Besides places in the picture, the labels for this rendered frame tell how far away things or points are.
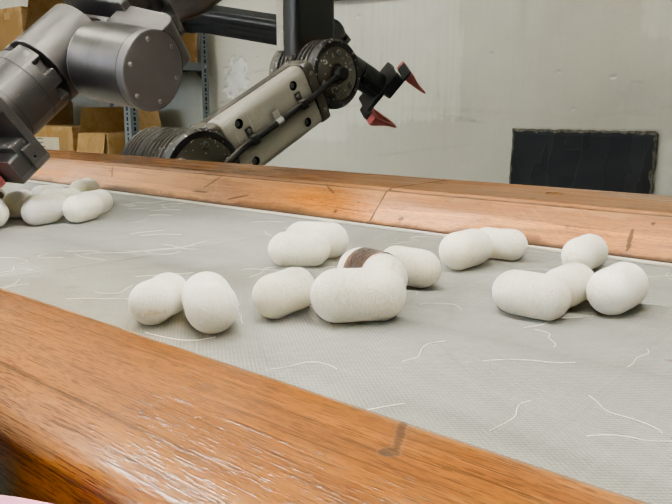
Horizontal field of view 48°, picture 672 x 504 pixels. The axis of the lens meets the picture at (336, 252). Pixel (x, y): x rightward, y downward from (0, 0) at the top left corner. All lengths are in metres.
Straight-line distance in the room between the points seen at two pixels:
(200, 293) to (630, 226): 0.27
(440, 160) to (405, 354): 2.41
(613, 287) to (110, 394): 0.21
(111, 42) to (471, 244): 0.29
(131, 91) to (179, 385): 0.39
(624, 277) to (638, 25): 2.13
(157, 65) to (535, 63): 2.04
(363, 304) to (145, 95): 0.31
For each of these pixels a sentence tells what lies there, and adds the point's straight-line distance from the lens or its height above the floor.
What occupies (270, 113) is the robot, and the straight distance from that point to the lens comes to 1.09.
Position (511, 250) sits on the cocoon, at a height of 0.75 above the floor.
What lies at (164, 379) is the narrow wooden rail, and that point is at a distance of 0.17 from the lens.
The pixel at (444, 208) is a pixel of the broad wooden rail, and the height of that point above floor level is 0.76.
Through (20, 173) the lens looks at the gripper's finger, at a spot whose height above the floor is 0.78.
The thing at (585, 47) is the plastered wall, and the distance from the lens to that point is 2.47.
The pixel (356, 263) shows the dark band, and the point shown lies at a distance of 0.33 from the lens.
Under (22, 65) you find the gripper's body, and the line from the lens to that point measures 0.59.
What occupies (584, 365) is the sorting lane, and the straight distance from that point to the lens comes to 0.26.
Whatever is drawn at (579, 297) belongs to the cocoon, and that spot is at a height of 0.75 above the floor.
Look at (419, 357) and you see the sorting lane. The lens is 0.26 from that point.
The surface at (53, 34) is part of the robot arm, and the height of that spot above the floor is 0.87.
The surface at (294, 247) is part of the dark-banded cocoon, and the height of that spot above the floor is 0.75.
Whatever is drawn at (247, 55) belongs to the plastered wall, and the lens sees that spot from 3.18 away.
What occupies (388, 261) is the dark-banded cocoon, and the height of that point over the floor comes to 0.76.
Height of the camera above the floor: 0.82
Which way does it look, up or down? 11 degrees down
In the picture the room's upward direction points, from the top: straight up
